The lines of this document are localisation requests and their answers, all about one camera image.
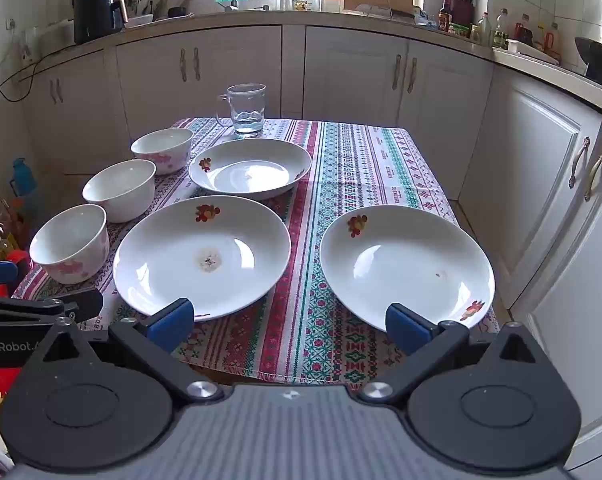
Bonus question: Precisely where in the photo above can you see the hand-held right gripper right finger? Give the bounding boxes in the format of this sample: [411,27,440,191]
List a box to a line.
[357,302,544,403]

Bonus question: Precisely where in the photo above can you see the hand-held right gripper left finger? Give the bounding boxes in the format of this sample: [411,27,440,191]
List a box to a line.
[41,298,225,403]

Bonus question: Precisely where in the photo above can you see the white bowl pink flowers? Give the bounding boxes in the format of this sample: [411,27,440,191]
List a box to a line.
[29,204,110,285]
[131,128,194,176]
[82,159,156,223]

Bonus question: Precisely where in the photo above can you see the white plate two fruit prints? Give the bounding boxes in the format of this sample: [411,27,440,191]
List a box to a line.
[320,204,496,335]

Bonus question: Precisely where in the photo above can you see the white plate with fruit print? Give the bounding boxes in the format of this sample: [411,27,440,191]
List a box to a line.
[188,138,312,201]

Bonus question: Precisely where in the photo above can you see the blue water bottle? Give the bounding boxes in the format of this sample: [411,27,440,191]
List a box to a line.
[10,157,38,200]

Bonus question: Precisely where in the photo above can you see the striped patterned tablecloth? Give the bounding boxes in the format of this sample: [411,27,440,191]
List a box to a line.
[12,117,500,380]

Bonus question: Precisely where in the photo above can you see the white cabinet door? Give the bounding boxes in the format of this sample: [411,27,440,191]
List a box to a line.
[461,67,602,306]
[526,115,602,461]
[406,40,494,201]
[57,49,116,176]
[1,67,58,181]
[306,26,406,128]
[116,35,190,143]
[190,25,283,126]

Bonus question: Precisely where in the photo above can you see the clear glass mug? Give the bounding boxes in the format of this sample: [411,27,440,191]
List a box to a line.
[216,83,268,140]

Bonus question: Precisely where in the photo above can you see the black air fryer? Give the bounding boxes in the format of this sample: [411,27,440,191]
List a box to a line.
[73,0,128,45]

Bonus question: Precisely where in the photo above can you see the white plastic tray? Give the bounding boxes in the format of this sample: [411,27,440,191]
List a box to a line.
[507,39,560,66]

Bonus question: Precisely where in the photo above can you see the beige kitchen countertop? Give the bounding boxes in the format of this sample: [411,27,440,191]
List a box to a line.
[11,7,602,123]

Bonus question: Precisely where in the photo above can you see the dark knife block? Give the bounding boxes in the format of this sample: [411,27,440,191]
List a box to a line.
[448,0,478,25]

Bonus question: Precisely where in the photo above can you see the black wok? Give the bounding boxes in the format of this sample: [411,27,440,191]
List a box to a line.
[575,20,602,90]

